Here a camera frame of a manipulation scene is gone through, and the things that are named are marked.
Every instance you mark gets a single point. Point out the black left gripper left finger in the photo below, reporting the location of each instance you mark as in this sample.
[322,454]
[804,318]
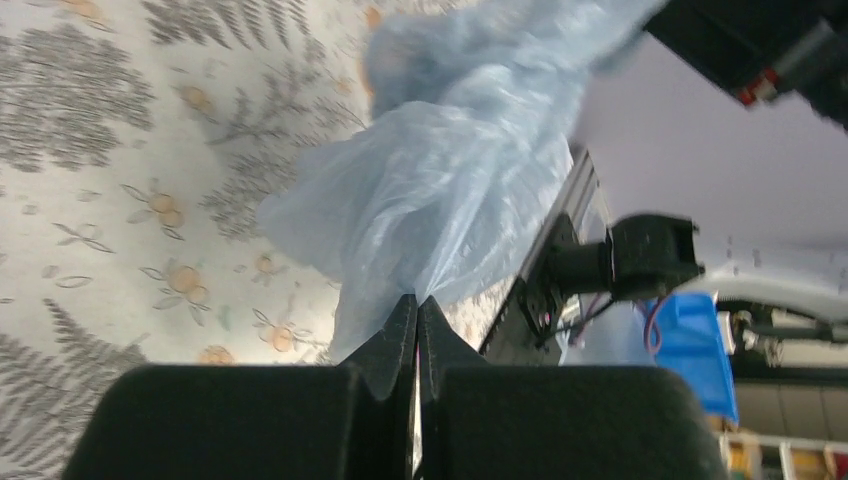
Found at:
[348,421]

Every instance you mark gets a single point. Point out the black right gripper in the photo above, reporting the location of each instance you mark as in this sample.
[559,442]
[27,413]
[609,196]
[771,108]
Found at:
[762,50]

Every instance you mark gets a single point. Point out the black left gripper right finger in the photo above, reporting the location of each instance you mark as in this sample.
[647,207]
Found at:
[486,421]

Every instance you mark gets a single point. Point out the light blue plastic trash bag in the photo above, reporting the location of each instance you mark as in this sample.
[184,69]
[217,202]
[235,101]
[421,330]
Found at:
[444,193]

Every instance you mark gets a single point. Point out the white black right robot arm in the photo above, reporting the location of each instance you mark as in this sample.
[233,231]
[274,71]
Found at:
[640,257]

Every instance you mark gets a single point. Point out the blue plastic storage bin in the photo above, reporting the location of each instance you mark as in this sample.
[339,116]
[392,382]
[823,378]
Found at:
[684,336]

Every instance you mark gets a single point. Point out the floral patterned table mat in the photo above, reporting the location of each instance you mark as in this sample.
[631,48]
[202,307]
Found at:
[137,139]

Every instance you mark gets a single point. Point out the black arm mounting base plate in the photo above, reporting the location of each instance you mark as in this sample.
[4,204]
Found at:
[532,307]

